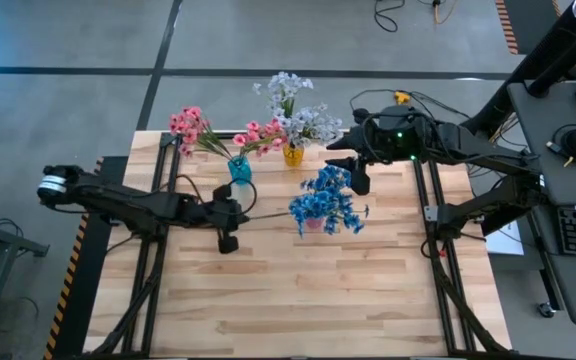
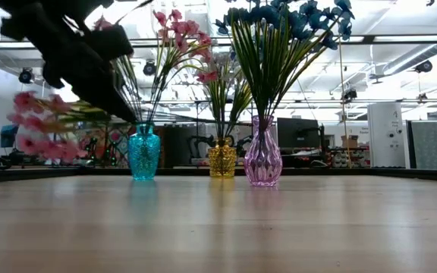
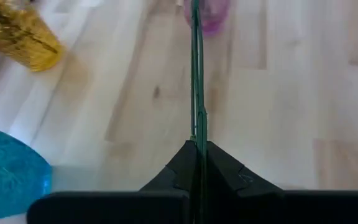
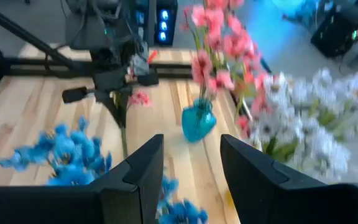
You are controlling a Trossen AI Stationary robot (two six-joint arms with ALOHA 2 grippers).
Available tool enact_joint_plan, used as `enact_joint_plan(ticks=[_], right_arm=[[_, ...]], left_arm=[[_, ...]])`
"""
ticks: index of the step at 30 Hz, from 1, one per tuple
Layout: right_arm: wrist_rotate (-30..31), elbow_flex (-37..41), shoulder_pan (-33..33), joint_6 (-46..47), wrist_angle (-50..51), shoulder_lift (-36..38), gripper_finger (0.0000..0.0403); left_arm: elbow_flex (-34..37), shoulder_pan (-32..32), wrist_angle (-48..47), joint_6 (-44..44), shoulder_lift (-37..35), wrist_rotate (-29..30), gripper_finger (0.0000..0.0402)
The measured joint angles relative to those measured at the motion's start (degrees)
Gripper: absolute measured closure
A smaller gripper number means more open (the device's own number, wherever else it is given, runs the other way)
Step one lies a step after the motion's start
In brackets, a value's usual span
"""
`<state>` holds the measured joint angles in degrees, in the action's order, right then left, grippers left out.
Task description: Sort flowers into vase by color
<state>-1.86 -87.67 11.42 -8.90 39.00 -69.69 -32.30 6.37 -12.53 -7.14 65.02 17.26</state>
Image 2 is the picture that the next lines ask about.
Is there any black overhead crossbar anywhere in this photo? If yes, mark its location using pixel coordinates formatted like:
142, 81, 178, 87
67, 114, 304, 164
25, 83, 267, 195
0, 34, 437, 49

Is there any tilted dark blue monitor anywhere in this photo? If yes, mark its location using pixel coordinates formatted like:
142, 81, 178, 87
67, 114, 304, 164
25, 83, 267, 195
0, 124, 19, 149

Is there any colourful patterned cloth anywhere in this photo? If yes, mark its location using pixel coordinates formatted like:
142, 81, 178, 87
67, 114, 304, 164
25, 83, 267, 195
77, 124, 136, 164

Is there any brown cardboard box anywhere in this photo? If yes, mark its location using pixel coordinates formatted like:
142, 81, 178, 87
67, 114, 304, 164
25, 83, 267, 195
341, 134, 360, 149

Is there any yellow glass vase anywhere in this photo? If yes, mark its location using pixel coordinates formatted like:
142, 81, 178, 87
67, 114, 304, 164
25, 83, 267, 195
208, 138, 238, 178

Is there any black ceiling-mounted camera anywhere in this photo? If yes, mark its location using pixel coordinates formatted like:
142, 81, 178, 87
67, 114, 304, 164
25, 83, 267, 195
142, 59, 159, 77
414, 59, 434, 74
17, 67, 36, 85

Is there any pink artificial flower bunch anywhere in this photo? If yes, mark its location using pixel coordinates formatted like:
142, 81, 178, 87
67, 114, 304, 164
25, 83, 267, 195
6, 89, 115, 163
91, 14, 146, 124
146, 9, 219, 124

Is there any purple glass vase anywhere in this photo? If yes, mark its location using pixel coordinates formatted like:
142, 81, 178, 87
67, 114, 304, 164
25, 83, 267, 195
243, 115, 284, 187

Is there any shelf with small items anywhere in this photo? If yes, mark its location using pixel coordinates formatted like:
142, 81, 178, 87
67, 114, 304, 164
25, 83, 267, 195
327, 147, 371, 168

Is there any white cabinet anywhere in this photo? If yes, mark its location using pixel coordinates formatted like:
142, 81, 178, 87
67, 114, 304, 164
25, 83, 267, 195
367, 102, 404, 168

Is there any black computer monitor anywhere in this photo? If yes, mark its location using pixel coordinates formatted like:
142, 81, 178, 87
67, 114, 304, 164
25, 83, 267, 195
277, 117, 321, 149

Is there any black aluminium table frame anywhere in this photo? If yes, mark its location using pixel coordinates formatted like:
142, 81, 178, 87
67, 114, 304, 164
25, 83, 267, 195
0, 165, 437, 184

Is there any teal glass vase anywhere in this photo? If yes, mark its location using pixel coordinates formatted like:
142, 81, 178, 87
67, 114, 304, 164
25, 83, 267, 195
127, 123, 162, 182

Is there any thin hanging cable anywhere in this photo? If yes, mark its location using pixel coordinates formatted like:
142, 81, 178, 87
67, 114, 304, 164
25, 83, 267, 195
335, 0, 352, 168

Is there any grey patterned partition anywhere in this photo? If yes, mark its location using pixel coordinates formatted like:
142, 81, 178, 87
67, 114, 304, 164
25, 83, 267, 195
410, 120, 437, 170

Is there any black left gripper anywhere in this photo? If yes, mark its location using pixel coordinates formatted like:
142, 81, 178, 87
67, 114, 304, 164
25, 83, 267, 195
0, 0, 138, 124

